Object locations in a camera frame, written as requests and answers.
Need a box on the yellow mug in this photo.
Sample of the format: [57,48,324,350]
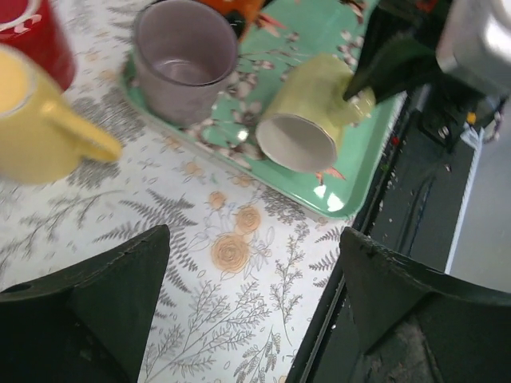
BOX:
[1,45,122,184]

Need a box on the lime green mug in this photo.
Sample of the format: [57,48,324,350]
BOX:
[255,53,376,173]

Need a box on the green hummingbird tray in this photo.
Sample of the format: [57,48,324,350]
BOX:
[120,1,402,219]

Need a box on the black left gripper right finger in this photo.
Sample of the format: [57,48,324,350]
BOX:
[340,228,510,382]

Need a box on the red mug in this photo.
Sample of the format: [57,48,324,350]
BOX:
[1,0,76,90]

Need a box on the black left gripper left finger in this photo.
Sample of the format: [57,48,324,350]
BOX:
[1,225,170,382]

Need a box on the orange mug black handle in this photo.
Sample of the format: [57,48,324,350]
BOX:
[200,0,265,41]

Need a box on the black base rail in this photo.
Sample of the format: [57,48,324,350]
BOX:
[287,85,474,382]

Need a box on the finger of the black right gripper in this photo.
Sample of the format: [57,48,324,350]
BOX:
[343,1,439,102]

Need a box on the lilac mug black handle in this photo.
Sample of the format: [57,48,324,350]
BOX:
[133,1,238,126]

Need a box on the floral table mat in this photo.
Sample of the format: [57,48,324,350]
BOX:
[1,1,343,382]

